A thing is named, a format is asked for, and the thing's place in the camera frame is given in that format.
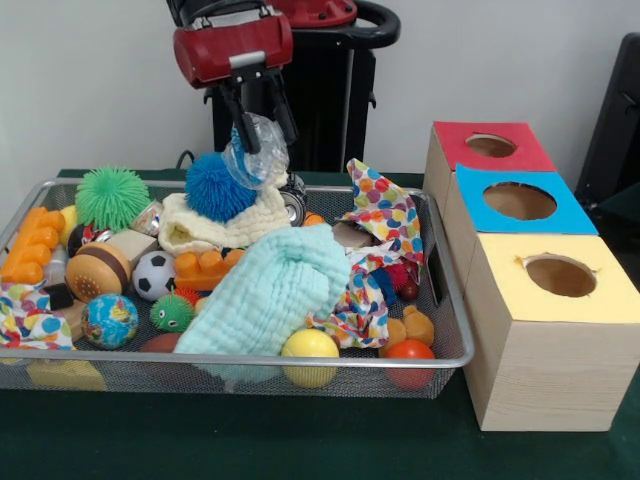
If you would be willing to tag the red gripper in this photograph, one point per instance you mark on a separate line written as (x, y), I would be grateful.
(220, 45)

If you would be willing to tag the crushed clear plastic bottle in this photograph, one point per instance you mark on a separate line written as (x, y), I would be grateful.
(267, 155)

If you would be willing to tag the blue spiky ball with eyes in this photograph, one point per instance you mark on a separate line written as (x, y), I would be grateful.
(215, 190)

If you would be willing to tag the cream waffle cloth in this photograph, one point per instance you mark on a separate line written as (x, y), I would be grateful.
(200, 230)

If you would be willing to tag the polka dot cloth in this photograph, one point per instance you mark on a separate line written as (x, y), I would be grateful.
(385, 210)

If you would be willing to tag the green spiky ball with eyes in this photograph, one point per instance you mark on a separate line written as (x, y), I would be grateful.
(112, 197)

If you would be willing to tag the mint green cloth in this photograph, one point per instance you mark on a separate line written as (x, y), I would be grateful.
(270, 295)

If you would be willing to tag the orange ladder-shaped block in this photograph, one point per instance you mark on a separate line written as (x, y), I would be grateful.
(30, 245)

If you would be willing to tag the wooden three-hole box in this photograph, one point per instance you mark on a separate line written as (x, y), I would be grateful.
(545, 375)

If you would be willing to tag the small soccer ball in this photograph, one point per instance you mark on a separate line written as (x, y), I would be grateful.
(154, 276)

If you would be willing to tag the yellow ball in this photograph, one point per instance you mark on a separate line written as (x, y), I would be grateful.
(310, 350)

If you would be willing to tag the globe print ball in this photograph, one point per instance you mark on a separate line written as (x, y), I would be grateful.
(110, 321)

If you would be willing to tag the red orange ball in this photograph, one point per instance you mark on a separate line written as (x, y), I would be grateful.
(410, 356)

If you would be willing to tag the dark green tablecloth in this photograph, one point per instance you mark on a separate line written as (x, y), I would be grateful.
(250, 440)

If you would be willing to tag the black panel stand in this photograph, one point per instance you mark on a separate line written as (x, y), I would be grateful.
(610, 125)

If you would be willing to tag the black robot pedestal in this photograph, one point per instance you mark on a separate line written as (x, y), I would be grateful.
(330, 100)

